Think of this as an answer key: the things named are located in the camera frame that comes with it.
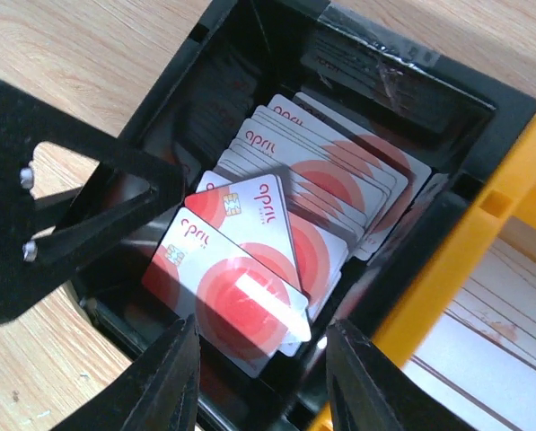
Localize stack of white cards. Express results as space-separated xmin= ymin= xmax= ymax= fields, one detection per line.
xmin=403 ymin=240 xmax=536 ymax=430

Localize red-white credit card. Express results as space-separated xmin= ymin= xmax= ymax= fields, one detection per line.
xmin=185 ymin=174 xmax=302 ymax=291
xmin=142 ymin=207 xmax=312 ymax=378

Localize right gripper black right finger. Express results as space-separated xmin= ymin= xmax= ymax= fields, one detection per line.
xmin=326 ymin=320 xmax=472 ymax=430

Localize stack of red-white cards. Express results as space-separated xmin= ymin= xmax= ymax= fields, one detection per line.
xmin=195 ymin=92 xmax=433 ymax=358

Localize yellow plastic bin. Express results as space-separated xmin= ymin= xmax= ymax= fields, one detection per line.
xmin=312 ymin=117 xmax=536 ymax=430

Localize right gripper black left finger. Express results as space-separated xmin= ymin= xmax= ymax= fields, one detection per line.
xmin=54 ymin=316 xmax=200 ymax=431

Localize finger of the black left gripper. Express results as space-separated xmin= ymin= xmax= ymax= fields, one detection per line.
xmin=0 ymin=80 xmax=183 ymax=325

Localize black bin with red cards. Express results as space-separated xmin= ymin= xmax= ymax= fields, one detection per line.
xmin=71 ymin=1 xmax=536 ymax=430

